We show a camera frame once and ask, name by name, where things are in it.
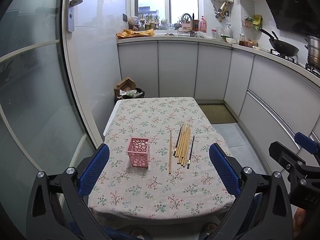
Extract pink perforated utensil holder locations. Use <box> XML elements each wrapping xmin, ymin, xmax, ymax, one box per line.
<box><xmin>127</xmin><ymin>137</ymin><xmax>150</xmax><ymax>168</ymax></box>

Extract black chopstick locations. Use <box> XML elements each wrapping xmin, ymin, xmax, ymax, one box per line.
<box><xmin>174</xmin><ymin>127</ymin><xmax>182</xmax><ymax>157</ymax></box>
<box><xmin>187</xmin><ymin>135</ymin><xmax>195</xmax><ymax>169</ymax></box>

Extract long single wooden chopstick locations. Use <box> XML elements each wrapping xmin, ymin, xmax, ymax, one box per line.
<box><xmin>168</xmin><ymin>131</ymin><xmax>172</xmax><ymax>175</ymax></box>

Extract black kitchen faucet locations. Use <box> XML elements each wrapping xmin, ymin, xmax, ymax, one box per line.
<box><xmin>181</xmin><ymin>13</ymin><xmax>196</xmax><ymax>37</ymax></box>

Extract person's right hand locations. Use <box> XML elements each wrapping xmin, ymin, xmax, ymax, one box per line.
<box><xmin>293</xmin><ymin>207</ymin><xmax>306</xmax><ymax>239</ymax></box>

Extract glass sliding door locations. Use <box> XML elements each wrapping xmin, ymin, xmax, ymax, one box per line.
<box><xmin>1</xmin><ymin>0</ymin><xmax>95</xmax><ymax>233</ymax></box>

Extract green floor mat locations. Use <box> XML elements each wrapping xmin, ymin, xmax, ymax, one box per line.
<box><xmin>199</xmin><ymin>104</ymin><xmax>237</xmax><ymax>125</ymax></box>

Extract steel stock pot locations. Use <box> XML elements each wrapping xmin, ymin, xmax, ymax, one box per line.
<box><xmin>305</xmin><ymin>36</ymin><xmax>320</xmax><ymax>70</ymax></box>

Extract black wok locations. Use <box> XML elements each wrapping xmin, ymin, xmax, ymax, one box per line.
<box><xmin>259</xmin><ymin>28</ymin><xmax>299</xmax><ymax>57</ymax></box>

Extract floral tablecloth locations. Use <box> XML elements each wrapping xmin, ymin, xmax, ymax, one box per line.
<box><xmin>88</xmin><ymin>97</ymin><xmax>234</xmax><ymax>226</ymax></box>

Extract green snack bag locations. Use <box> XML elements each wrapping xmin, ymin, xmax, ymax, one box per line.
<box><xmin>253</xmin><ymin>15</ymin><xmax>263</xmax><ymax>31</ymax></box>

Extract black range hood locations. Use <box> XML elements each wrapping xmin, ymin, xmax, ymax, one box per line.
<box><xmin>266</xmin><ymin>0</ymin><xmax>319</xmax><ymax>36</ymax></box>

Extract black trash bin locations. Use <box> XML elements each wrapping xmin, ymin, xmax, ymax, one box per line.
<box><xmin>114</xmin><ymin>88</ymin><xmax>145</xmax><ymax>103</ymax></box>

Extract brown cardboard box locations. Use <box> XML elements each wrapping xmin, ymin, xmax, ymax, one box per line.
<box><xmin>114</xmin><ymin>77</ymin><xmax>136</xmax><ymax>97</ymax></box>

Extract pink detergent bottle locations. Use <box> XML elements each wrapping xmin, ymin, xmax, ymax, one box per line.
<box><xmin>199</xmin><ymin>16</ymin><xmax>207</xmax><ymax>33</ymax></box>

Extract yellow paper bags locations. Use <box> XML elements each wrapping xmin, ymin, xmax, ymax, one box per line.
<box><xmin>116</xmin><ymin>29</ymin><xmax>155</xmax><ymax>40</ymax></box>

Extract grey door handle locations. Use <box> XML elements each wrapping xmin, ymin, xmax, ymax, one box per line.
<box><xmin>66</xmin><ymin>0</ymin><xmax>83</xmax><ymax>33</ymax></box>

